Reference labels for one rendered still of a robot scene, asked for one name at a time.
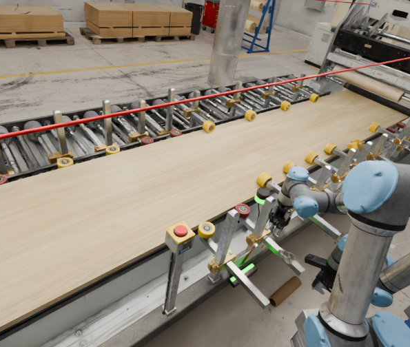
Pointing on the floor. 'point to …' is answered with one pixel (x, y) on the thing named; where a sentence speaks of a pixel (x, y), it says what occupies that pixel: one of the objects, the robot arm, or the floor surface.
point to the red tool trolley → (211, 14)
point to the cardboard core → (284, 291)
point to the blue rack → (259, 29)
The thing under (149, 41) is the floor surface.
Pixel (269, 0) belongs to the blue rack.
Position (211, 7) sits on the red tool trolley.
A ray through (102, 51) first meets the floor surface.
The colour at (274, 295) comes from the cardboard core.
